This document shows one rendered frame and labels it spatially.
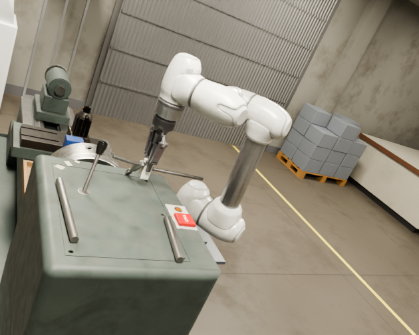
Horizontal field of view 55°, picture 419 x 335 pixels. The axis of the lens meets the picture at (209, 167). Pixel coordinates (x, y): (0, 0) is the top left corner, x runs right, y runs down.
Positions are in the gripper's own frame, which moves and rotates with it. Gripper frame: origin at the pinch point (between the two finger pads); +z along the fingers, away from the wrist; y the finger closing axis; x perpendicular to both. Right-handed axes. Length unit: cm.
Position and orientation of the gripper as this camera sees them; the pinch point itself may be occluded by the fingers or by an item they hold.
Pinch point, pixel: (145, 169)
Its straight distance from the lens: 141.8
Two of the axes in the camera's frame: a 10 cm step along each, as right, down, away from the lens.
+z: -3.8, 8.5, 3.6
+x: -8.4, -1.6, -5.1
